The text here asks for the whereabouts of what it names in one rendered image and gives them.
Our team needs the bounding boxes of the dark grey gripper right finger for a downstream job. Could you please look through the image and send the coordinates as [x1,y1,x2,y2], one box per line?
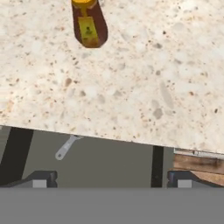
[166,170,224,189]

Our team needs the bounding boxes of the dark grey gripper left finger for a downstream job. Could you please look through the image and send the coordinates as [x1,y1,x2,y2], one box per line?
[0,170,59,189]

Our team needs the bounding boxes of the yellow kitchen tool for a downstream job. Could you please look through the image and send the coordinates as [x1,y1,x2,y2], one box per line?
[71,0,99,48]

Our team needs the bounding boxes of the brown oval board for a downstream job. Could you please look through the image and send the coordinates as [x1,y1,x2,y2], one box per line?
[71,0,109,49]

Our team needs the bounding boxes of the silver cupboard handle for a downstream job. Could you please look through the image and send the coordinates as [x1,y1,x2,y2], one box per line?
[173,148,224,160]

